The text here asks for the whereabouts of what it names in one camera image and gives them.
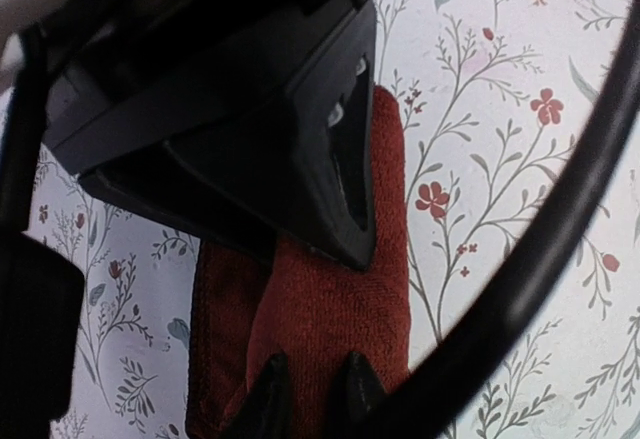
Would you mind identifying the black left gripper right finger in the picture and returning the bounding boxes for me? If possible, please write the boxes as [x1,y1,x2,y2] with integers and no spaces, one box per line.
[337,352,387,438]

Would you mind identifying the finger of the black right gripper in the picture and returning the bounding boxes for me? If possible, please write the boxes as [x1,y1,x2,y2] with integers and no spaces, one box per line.
[79,0,379,273]

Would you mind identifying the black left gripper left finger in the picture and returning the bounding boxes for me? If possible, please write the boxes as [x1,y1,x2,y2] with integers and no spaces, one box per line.
[220,352,290,439]

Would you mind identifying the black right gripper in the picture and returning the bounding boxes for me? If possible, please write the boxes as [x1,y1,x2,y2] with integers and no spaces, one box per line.
[14,0,374,174]

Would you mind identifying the dark red towel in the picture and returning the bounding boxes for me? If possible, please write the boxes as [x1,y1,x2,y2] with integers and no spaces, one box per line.
[185,87,411,438]

